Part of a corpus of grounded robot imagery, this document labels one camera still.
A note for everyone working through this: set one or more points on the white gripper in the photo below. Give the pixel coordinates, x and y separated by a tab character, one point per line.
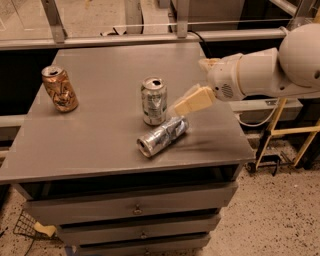
222	81

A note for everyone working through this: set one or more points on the green 7up can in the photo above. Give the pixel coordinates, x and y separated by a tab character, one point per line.
154	100

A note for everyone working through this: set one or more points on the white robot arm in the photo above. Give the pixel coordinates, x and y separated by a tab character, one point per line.
291	71

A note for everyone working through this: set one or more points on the crushed silver redbull can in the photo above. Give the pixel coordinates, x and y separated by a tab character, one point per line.
161	137

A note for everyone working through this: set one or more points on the dented orange soda can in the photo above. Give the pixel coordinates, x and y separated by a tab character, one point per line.
58	86

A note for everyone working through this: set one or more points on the top grey drawer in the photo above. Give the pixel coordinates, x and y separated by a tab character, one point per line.
131	204

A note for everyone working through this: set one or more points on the grey drawer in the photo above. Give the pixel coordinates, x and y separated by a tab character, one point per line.
131	204
139	230
147	246

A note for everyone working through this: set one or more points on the grey drawer cabinet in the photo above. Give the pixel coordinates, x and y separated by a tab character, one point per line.
92	150

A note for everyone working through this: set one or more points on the bottom grey drawer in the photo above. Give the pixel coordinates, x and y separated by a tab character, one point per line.
147	246

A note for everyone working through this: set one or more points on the middle grey drawer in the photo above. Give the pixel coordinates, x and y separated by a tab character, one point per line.
139	230

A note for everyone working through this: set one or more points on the yellow wheeled cart frame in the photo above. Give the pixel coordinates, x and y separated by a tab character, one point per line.
263	160

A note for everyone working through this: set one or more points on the metal railing frame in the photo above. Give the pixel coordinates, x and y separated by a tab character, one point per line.
45	24

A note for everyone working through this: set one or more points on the black wire basket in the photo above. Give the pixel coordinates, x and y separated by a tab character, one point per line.
25	227

